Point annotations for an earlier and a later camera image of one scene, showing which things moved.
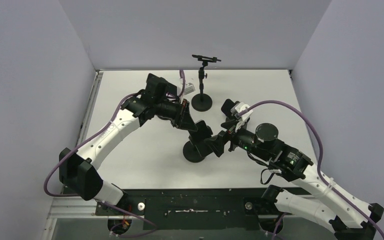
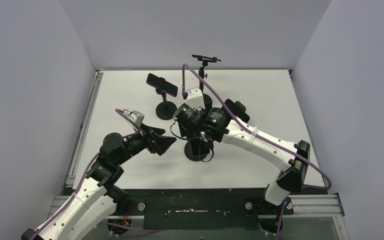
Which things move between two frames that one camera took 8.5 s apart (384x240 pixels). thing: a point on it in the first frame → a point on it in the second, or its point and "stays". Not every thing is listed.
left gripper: [183, 120] → [152, 135]
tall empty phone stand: [203, 102] stays
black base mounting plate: [195, 209] stays
